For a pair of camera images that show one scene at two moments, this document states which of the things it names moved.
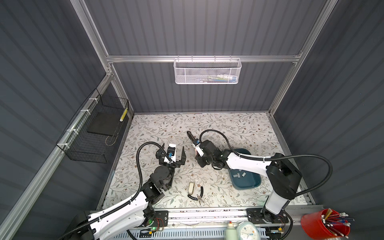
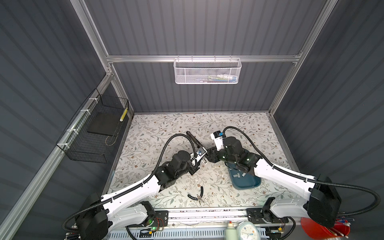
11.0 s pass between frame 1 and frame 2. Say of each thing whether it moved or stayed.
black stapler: stayed
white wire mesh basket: stayed
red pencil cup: stayed
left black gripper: moved
